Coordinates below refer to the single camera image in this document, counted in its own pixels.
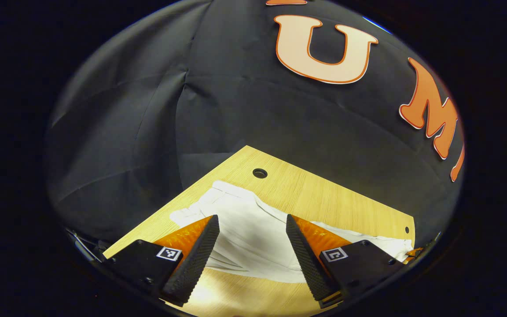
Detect black backdrop cloth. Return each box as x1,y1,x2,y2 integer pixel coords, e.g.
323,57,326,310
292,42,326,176
44,0,465,247

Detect white jeans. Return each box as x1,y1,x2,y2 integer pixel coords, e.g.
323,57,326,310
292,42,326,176
170,180,414,284

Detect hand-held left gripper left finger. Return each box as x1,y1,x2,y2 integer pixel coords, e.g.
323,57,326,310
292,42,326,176
102,215,220,308

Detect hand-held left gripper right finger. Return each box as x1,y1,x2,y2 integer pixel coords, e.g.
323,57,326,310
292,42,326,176
286,214,408,309

